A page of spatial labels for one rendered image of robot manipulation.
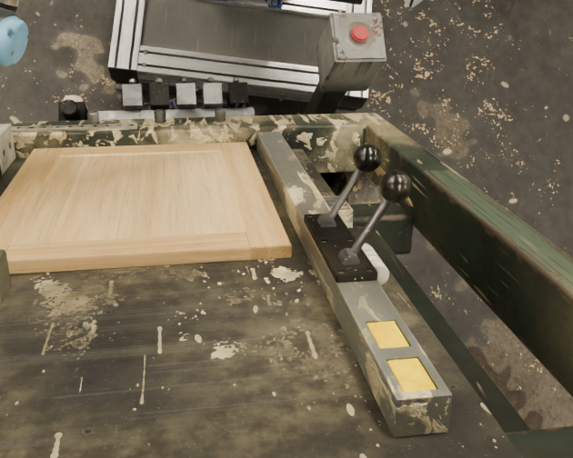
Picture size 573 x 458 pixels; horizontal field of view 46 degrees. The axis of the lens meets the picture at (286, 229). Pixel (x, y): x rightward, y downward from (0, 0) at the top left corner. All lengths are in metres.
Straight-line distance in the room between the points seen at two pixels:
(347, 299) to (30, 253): 0.43
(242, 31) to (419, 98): 0.72
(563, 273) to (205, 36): 1.69
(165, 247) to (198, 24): 1.49
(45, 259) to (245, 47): 1.50
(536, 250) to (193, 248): 0.44
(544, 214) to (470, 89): 0.54
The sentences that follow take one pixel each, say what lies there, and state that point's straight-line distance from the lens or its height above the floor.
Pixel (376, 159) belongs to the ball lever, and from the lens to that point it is 0.88.
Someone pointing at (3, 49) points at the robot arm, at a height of 1.32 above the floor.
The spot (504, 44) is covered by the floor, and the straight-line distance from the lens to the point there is 2.83.
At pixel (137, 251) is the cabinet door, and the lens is 0.92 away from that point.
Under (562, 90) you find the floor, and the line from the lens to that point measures 2.86.
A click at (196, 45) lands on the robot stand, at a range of 2.29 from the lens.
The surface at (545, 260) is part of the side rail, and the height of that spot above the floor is 1.51.
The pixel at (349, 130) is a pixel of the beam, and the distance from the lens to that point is 1.49.
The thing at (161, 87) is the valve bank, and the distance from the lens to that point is 1.63.
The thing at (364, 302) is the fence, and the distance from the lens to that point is 0.73.
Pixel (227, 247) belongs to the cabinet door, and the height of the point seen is 1.36.
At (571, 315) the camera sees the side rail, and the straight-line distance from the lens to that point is 0.79.
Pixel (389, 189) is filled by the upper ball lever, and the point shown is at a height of 1.55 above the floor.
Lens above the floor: 2.26
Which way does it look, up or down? 76 degrees down
